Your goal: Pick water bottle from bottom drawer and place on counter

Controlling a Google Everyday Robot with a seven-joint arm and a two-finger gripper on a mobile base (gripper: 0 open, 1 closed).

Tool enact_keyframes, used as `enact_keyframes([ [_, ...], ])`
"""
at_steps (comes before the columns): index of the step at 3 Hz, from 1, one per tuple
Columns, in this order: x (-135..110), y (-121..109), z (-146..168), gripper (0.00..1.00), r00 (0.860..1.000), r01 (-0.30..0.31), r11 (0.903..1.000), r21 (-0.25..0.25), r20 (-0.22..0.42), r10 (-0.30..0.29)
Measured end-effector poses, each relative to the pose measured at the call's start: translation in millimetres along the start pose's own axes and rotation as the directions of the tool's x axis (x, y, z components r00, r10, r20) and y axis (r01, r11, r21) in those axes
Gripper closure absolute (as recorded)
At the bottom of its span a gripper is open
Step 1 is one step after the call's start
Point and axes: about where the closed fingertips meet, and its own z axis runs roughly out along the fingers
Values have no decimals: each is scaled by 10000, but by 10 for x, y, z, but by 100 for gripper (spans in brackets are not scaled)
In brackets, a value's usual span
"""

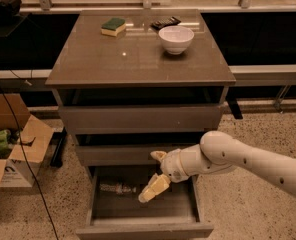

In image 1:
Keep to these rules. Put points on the grey drawer cabinet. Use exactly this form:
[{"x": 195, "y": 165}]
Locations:
[{"x": 135, "y": 58}]

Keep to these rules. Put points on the green yellow sponge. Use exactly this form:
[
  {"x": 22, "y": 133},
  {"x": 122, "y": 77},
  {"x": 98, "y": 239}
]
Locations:
[{"x": 113, "y": 27}]

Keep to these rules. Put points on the grey middle drawer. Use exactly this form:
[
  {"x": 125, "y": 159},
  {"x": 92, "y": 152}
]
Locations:
[{"x": 131, "y": 148}]

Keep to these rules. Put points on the grey top drawer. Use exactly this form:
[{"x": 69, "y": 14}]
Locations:
[{"x": 140, "y": 110}]

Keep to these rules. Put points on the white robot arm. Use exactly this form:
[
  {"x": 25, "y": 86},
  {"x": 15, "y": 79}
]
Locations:
[{"x": 219, "y": 152}]

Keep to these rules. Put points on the grey bottom drawer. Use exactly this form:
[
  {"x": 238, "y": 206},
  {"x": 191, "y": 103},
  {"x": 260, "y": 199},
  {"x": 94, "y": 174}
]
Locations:
[{"x": 173, "y": 215}]

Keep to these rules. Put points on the open cardboard box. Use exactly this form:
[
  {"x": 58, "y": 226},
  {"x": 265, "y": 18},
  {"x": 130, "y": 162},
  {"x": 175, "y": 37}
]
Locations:
[{"x": 30, "y": 138}]

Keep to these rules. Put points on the white ceramic bowl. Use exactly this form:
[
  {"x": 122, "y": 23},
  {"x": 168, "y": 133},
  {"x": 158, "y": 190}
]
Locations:
[{"x": 176, "y": 39}]

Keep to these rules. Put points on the green item in box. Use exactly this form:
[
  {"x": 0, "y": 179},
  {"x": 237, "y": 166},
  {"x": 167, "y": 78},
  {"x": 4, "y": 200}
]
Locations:
[{"x": 0, "y": 142}]

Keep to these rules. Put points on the grey drawer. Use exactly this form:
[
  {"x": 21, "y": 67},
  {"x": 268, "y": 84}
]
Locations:
[
  {"x": 131, "y": 148},
  {"x": 140, "y": 110},
  {"x": 173, "y": 215}
]

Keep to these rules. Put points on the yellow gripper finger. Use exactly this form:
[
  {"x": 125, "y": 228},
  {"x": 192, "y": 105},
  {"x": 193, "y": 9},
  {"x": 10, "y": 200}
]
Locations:
[
  {"x": 156, "y": 185},
  {"x": 158, "y": 155}
]

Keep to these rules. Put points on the black remote control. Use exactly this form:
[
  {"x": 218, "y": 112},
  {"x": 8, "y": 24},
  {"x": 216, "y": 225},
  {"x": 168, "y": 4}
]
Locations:
[{"x": 158, "y": 25}]

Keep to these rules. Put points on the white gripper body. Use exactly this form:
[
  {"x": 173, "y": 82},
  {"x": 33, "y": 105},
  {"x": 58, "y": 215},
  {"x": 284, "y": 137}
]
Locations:
[{"x": 171, "y": 165}]

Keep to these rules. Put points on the clear plastic water bottle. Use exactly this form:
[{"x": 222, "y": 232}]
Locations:
[{"x": 118, "y": 188}]

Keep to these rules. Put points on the black table leg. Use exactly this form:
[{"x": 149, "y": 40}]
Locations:
[{"x": 58, "y": 140}]

